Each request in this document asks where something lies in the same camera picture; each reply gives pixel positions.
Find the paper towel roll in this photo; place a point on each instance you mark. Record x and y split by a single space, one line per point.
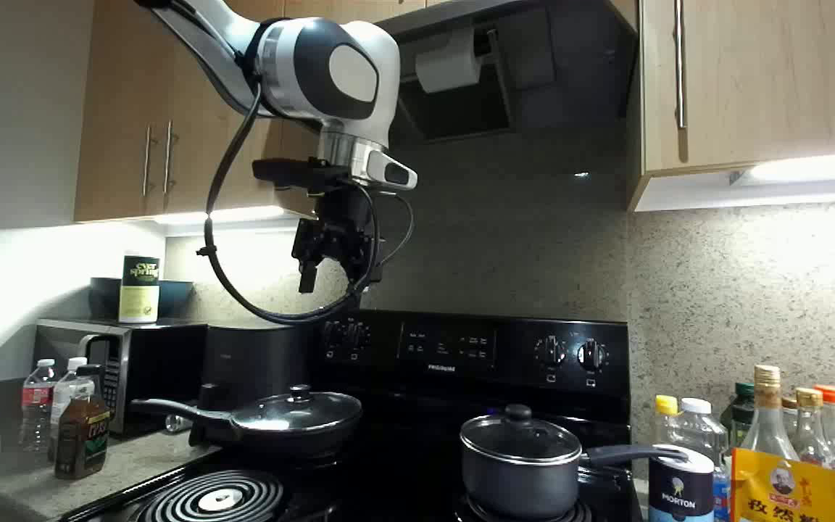
449 61

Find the gold cap glass bottle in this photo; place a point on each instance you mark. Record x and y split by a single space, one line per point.
807 434

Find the white cap bottle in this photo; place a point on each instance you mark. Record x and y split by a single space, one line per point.
704 434

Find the blue salt canister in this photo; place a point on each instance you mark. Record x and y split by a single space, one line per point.
681 485

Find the yellow label sauce bottle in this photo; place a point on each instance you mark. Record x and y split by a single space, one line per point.
769 482

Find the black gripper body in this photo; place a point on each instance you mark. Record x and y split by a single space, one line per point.
343 224

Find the blue bowl on microwave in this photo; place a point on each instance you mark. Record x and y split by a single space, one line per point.
107 299

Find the black frying pan with lid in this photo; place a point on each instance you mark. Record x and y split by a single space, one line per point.
298 421

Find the black microwave oven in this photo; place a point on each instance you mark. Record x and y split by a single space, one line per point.
131 362

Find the wooden cabinet near hood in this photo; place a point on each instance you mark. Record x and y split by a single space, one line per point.
728 86

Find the dark brown glass bottle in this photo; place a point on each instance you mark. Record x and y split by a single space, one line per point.
82 438

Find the green tin canister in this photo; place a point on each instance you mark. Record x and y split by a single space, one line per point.
140 288

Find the clear water bottle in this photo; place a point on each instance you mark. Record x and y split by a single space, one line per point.
76 383

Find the green bottle behind sauces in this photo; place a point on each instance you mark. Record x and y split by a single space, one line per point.
741 409

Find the under cabinet light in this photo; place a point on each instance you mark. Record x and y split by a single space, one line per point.
789 173

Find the dark saucepan with glass lid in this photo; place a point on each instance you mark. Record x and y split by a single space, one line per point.
520 469

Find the yellow cap bottle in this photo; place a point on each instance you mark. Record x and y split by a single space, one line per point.
666 418

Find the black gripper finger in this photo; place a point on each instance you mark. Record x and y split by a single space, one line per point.
308 270

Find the water bottle red label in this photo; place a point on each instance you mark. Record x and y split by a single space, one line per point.
37 401

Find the black electric stove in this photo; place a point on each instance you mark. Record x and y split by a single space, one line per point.
418 379

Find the black range hood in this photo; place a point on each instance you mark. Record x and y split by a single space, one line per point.
544 64

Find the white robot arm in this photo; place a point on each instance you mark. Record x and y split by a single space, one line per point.
337 76

